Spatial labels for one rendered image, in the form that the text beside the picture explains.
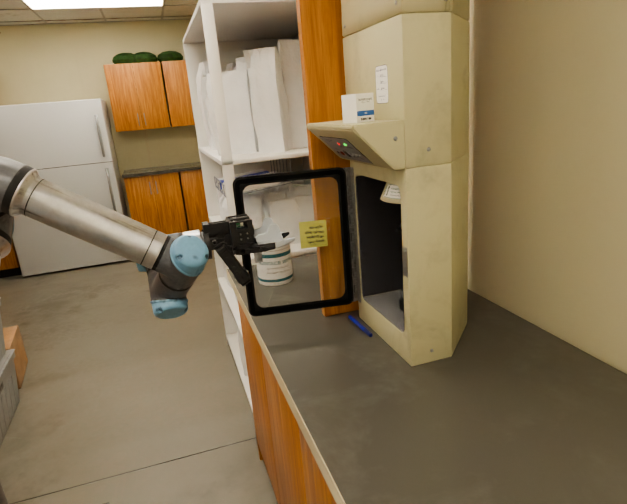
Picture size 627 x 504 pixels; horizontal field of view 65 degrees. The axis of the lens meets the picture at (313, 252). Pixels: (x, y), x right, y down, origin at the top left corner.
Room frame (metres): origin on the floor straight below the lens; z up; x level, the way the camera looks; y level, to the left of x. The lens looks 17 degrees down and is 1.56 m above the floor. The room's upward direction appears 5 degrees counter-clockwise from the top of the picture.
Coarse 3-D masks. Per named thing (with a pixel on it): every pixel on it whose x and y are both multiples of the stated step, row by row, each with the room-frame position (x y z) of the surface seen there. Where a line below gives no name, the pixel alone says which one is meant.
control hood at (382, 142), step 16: (320, 128) 1.21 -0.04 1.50; (336, 128) 1.10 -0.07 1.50; (352, 128) 1.01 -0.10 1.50; (368, 128) 1.01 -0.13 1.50; (384, 128) 1.02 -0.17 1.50; (400, 128) 1.03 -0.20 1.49; (352, 144) 1.11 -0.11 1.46; (368, 144) 1.02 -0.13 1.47; (384, 144) 1.02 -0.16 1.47; (400, 144) 1.03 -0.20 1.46; (352, 160) 1.25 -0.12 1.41; (384, 160) 1.03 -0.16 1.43; (400, 160) 1.03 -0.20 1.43
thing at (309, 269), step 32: (256, 192) 1.30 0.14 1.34; (288, 192) 1.31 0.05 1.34; (320, 192) 1.32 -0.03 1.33; (256, 224) 1.30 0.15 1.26; (288, 224) 1.31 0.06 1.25; (320, 224) 1.32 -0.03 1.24; (288, 256) 1.31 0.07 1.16; (320, 256) 1.32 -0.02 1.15; (256, 288) 1.30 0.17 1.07; (288, 288) 1.31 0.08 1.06; (320, 288) 1.32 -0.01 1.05
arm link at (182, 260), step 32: (0, 160) 0.89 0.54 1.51; (0, 192) 0.86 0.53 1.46; (32, 192) 0.88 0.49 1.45; (64, 192) 0.91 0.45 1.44; (64, 224) 0.88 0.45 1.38; (96, 224) 0.89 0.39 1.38; (128, 224) 0.92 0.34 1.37; (128, 256) 0.91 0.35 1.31; (160, 256) 0.91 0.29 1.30; (192, 256) 0.91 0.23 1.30
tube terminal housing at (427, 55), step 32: (384, 32) 1.11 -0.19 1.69; (416, 32) 1.05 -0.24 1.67; (448, 32) 1.07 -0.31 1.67; (352, 64) 1.29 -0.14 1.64; (416, 64) 1.05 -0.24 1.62; (448, 64) 1.07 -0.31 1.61; (416, 96) 1.05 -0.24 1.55; (448, 96) 1.07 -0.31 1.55; (416, 128) 1.04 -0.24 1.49; (448, 128) 1.07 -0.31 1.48; (416, 160) 1.04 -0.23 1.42; (448, 160) 1.07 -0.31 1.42; (416, 192) 1.04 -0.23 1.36; (448, 192) 1.07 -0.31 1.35; (416, 224) 1.04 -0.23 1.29; (448, 224) 1.07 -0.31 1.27; (416, 256) 1.04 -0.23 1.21; (448, 256) 1.07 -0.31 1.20; (416, 288) 1.04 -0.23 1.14; (448, 288) 1.07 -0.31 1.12; (384, 320) 1.17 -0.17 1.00; (416, 320) 1.04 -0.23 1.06; (448, 320) 1.07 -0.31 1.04; (416, 352) 1.04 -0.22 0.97; (448, 352) 1.07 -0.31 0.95
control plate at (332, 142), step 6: (324, 138) 1.26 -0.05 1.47; (330, 138) 1.21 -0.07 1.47; (336, 138) 1.16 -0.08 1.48; (330, 144) 1.27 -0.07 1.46; (336, 144) 1.22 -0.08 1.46; (342, 144) 1.17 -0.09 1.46; (348, 144) 1.13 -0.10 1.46; (336, 150) 1.28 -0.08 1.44; (342, 150) 1.23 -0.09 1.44; (348, 150) 1.18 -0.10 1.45; (354, 150) 1.14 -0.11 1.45; (342, 156) 1.29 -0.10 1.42; (348, 156) 1.24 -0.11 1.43; (360, 156) 1.14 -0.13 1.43; (366, 162) 1.15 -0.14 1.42
